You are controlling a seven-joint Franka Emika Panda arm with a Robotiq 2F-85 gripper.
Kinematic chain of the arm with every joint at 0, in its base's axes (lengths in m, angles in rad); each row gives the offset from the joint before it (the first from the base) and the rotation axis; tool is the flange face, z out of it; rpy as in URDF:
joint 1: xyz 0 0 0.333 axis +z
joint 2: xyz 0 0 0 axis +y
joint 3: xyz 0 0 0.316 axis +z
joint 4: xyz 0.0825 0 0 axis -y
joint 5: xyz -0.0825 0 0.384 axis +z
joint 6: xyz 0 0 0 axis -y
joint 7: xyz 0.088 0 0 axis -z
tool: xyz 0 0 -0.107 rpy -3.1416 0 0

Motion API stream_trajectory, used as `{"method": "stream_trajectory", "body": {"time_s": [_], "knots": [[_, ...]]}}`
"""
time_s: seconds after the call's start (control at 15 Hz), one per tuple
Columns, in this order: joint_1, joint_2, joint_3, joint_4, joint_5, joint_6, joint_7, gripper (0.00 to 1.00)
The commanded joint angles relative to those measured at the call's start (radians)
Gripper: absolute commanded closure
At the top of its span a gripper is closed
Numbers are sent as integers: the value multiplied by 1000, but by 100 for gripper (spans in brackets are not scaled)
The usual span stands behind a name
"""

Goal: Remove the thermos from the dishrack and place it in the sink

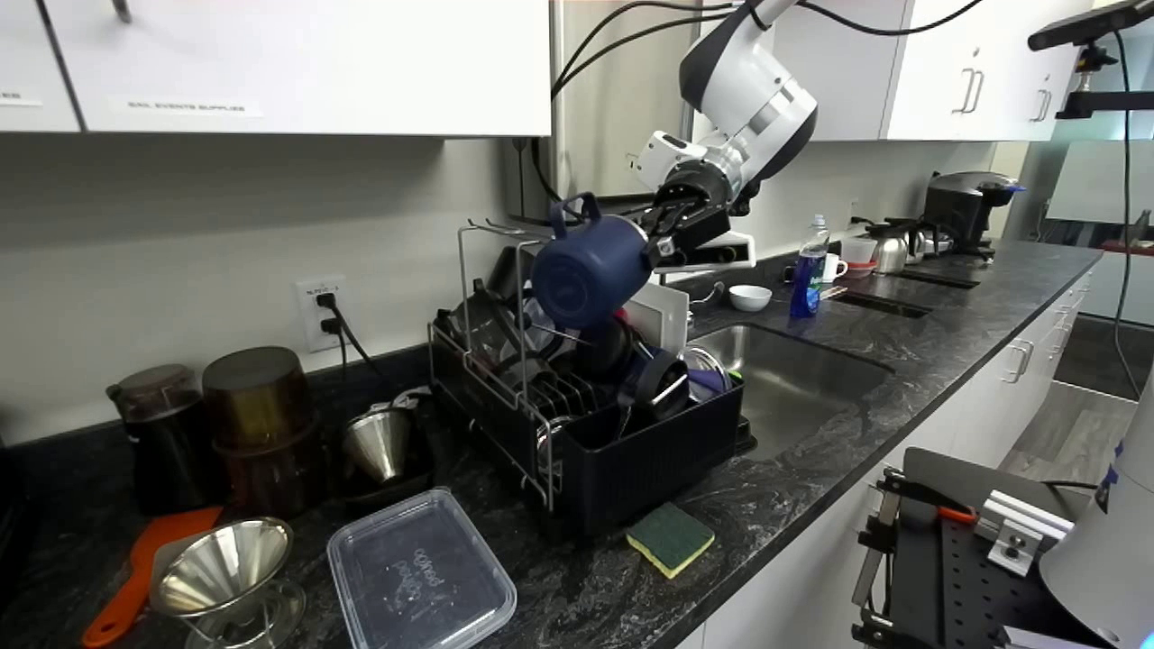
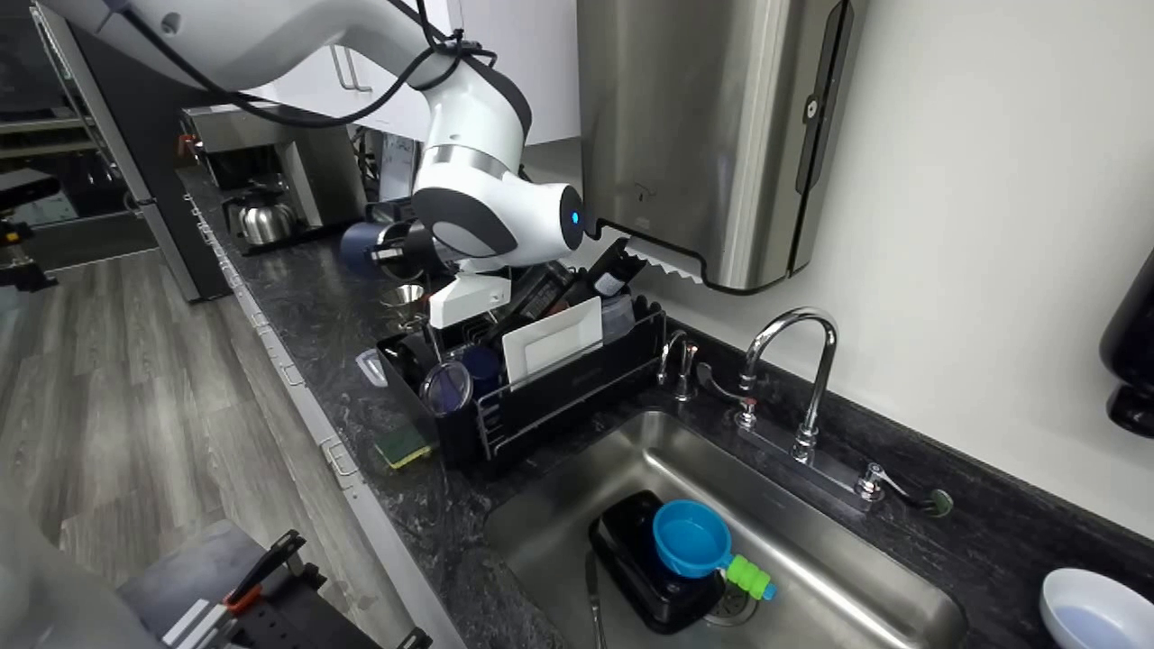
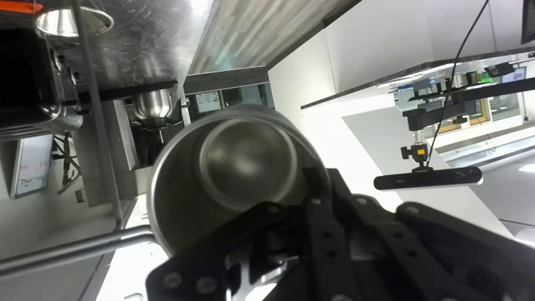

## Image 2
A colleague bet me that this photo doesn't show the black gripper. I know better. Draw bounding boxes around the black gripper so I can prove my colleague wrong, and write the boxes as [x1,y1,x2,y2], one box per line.
[365,212,455,287]

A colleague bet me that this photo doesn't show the blue steel thermos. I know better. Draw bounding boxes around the blue steel thermos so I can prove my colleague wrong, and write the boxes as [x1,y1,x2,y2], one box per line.
[334,215,398,281]

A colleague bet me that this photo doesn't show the chrome sink faucet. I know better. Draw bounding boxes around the chrome sink faucet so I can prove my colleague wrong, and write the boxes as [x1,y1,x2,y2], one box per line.
[705,306,959,523]

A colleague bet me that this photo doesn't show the sink drain strainer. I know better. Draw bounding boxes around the sink drain strainer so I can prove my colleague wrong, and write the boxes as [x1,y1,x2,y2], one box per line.
[705,582,766,630]

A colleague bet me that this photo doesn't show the steel pour-over pitcher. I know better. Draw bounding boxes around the steel pour-over pitcher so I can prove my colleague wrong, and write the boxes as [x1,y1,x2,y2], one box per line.
[225,177,314,253]

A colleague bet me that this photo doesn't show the dark blue cup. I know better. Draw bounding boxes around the dark blue cup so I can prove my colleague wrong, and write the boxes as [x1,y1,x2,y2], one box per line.
[455,338,510,399]

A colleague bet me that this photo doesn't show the black stacked dishes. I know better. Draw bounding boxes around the black stacked dishes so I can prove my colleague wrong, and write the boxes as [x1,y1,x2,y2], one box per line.
[510,235,635,331]

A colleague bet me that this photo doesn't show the white plate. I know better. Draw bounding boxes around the white plate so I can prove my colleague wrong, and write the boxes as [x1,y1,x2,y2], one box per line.
[498,295,611,390]

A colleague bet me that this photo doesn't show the green yellow sponge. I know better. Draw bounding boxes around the green yellow sponge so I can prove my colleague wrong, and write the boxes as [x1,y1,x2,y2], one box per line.
[368,428,436,475]

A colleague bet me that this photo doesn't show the black dish rack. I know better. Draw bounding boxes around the black dish rack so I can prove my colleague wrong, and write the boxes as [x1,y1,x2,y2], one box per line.
[354,226,672,471]

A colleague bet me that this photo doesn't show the stainless paper towel dispenser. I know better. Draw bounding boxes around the stainless paper towel dispenser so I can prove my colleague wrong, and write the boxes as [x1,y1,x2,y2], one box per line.
[574,0,862,295]

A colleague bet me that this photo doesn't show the red black hand tool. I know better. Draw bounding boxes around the red black hand tool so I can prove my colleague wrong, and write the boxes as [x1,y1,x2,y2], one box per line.
[157,528,309,649]

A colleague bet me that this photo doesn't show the black square container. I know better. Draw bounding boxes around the black square container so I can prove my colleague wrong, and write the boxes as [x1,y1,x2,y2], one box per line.
[589,488,727,640]

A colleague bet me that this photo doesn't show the white bowl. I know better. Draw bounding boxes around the white bowl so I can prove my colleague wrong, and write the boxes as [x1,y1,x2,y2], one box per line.
[1038,566,1154,649]

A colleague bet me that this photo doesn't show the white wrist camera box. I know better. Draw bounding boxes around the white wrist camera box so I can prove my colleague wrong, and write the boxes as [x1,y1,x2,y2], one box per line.
[427,275,516,337]

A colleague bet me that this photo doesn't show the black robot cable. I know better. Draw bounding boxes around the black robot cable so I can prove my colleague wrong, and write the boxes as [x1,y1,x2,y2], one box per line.
[175,0,502,135]

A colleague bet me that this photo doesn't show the dark metal shelf frame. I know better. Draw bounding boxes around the dark metal shelf frame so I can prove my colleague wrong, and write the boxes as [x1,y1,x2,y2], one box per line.
[0,0,233,306]

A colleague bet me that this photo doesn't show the blue measuring cup green handle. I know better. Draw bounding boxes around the blue measuring cup green handle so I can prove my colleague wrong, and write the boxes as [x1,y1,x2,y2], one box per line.
[648,499,781,605]

